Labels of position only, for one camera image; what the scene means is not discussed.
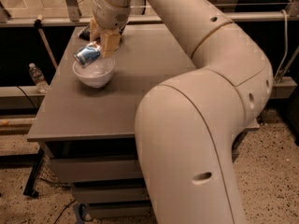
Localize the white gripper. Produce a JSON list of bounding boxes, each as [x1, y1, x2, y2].
[[90, 0, 131, 58]]

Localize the red bull can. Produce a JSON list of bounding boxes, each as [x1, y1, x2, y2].
[[73, 42, 101, 67]]

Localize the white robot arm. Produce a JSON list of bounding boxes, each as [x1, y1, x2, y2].
[[93, 0, 273, 224]]

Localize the white bowl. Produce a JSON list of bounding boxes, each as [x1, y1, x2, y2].
[[73, 58, 115, 88]]

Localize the blue chip bag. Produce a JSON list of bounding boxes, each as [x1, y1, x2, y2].
[[78, 25, 91, 41]]

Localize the grey metal railing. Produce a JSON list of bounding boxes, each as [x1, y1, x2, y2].
[[0, 0, 294, 25]]

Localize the wooden stick with black tape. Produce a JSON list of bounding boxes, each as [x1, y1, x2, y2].
[[34, 14, 58, 69]]

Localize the small water bottle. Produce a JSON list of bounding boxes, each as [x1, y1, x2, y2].
[[29, 63, 49, 94]]

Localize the top grey drawer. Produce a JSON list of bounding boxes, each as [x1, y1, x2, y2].
[[49, 156, 143, 183]]

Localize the grey drawer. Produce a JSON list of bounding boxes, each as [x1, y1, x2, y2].
[[86, 203, 150, 218], [72, 186, 148, 203], [49, 156, 143, 183]]

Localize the middle grey drawer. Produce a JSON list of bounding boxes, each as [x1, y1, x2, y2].
[[72, 186, 148, 203]]

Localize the bottom grey drawer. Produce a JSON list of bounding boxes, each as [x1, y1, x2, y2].
[[86, 203, 150, 218]]

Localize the black metal bracket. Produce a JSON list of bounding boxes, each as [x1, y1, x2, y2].
[[23, 148, 44, 199]]

